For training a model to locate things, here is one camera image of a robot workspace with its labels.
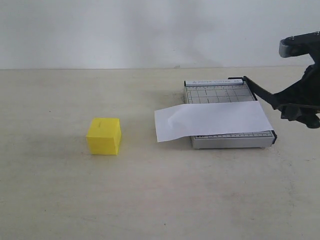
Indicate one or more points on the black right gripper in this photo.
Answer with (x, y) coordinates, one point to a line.
(301, 101)

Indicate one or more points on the black cutter blade lever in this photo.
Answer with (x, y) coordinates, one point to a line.
(270, 98)

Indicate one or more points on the white paper sheet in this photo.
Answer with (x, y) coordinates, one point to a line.
(203, 119)

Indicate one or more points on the yellow foam cube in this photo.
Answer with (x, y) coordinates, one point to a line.
(104, 136)

